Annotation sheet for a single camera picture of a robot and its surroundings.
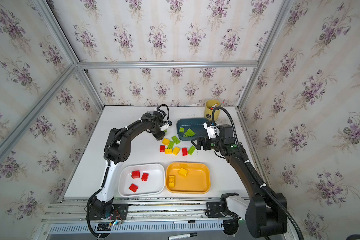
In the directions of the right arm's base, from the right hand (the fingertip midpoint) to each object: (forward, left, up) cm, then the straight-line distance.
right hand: (197, 141), depth 80 cm
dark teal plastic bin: (+25, -2, -16) cm, 30 cm away
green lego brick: (+18, +3, -16) cm, 24 cm away
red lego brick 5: (+2, +7, -15) cm, 17 cm away
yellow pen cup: (+34, -12, -5) cm, 36 cm away
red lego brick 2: (-12, +36, -16) cm, 40 cm away
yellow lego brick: (-11, +8, -15) cm, 20 cm away
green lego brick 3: (+12, +13, -17) cm, 24 cm away
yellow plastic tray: (-16, 0, -16) cm, 23 cm away
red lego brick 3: (-13, +30, -17) cm, 37 cm away
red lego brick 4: (+5, +21, -16) cm, 27 cm away
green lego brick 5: (+4, +2, -17) cm, 18 cm away
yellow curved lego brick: (-15, +15, -17) cm, 27 cm away
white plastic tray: (-16, +24, -20) cm, 35 cm away
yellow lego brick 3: (+3, +17, -15) cm, 23 cm away
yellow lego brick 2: (+10, +19, -15) cm, 27 cm away
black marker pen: (-40, +10, -17) cm, 44 cm away
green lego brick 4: (+9, +16, -17) cm, 25 cm away
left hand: (+17, +24, -16) cm, 34 cm away
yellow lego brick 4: (+3, +12, -15) cm, 20 cm away
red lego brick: (-19, +36, -17) cm, 43 cm away
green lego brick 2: (+20, +8, -15) cm, 26 cm away
